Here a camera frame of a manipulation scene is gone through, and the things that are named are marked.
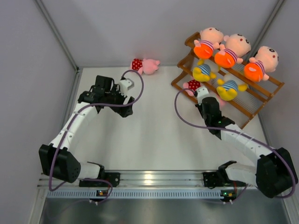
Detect yellow doll blue striped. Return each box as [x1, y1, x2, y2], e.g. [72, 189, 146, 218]
[192, 59, 220, 82]
[216, 73, 248, 101]

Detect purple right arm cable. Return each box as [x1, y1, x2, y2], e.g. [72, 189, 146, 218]
[174, 88, 297, 198]

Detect brown wooden toy shelf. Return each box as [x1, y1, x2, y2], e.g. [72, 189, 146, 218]
[171, 32, 284, 128]

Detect pink pig doll back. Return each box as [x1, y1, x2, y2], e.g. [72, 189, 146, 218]
[130, 58, 160, 75]

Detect yellow doll blue striped front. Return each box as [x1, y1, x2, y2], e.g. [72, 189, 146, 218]
[192, 59, 220, 82]

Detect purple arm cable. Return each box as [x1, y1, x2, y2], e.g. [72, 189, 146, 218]
[48, 69, 145, 192]
[174, 88, 297, 198]

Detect pink pig doll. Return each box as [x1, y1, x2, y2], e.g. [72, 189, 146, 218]
[216, 94, 226, 108]
[130, 58, 160, 75]

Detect pink pig doll facing up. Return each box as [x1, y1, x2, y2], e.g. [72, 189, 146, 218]
[183, 79, 201, 97]

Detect grey slotted cable duct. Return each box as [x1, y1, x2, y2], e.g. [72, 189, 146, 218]
[47, 189, 224, 199]

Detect large boy doll orange shorts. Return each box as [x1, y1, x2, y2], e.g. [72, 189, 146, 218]
[193, 27, 224, 60]

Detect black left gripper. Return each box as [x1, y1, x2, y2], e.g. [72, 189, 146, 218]
[104, 84, 134, 117]

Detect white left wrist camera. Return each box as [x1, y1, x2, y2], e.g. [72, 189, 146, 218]
[118, 78, 135, 96]

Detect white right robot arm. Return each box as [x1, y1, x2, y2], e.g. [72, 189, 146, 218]
[196, 97, 298, 198]

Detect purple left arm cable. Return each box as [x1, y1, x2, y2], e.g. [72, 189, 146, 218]
[48, 69, 145, 192]

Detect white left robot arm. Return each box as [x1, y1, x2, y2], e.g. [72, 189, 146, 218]
[39, 76, 134, 186]

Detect pink pig doll front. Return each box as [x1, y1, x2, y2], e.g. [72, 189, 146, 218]
[216, 94, 226, 108]

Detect boy doll orange shorts front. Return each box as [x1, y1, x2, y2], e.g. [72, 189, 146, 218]
[243, 46, 279, 82]

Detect aluminium mounting rail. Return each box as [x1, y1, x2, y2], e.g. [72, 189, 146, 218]
[37, 169, 290, 188]

